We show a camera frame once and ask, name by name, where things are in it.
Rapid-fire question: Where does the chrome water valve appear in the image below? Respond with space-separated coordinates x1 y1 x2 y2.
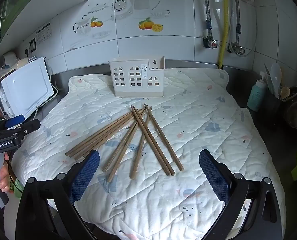
227 42 245 56

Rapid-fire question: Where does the wooden chopstick four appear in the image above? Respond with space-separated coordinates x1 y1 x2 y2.
103 121 137 172

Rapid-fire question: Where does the left braided metal hose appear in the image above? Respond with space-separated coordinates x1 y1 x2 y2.
200 0 212 30

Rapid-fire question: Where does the white quilted mat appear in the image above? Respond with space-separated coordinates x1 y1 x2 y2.
11 68 286 239

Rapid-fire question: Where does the white plastic utensil holder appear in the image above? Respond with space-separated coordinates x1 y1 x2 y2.
109 56 165 98

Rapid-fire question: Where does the wooden chopstick three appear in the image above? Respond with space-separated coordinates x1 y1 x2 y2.
72 113 134 160

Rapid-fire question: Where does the wooden chopstick seven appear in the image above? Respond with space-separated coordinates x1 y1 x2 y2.
130 105 173 176

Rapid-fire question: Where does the wooden spoon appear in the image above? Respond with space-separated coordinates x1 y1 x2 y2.
280 86 291 100

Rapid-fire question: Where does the wooden chopstick one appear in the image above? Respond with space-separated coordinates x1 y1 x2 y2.
65 112 131 156

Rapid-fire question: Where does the wooden chopstick nine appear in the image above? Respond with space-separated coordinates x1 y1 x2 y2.
144 104 184 171

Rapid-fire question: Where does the wooden chopstick six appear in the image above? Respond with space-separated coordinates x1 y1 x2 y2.
129 106 153 180

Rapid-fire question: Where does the white rice paddle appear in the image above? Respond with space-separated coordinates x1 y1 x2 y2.
270 63 282 98

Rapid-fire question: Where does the person's left hand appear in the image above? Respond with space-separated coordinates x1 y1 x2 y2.
0 152 10 193

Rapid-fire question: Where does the teal spray bottle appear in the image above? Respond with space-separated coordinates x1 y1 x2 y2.
247 71 267 111

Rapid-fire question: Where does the yellow gas pipe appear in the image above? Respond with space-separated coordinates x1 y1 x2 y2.
218 0 229 69

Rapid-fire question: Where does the wooden chopstick five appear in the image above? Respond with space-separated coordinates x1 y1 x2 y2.
107 122 138 183

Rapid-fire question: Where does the wall power socket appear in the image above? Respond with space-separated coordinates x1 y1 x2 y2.
29 38 37 53

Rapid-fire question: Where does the braided metal hose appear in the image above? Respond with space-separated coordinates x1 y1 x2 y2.
200 0 212 30
232 0 242 45

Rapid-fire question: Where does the wooden chopstick two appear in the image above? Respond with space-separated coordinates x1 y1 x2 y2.
66 112 133 160

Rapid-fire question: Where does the white electric kettle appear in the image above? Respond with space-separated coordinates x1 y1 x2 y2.
2 51 17 67

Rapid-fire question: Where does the right braided metal hose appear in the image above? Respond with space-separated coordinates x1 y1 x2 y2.
232 0 242 45

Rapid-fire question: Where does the wooden chopstick eight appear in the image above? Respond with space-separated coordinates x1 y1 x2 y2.
132 106 176 176

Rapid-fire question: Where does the green wall cabinet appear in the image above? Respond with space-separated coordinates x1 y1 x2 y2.
0 0 87 58

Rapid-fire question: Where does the red-handled water valve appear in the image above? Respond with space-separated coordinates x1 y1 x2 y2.
203 29 217 49

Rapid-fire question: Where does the white power cable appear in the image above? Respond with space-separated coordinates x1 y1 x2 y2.
32 64 59 120

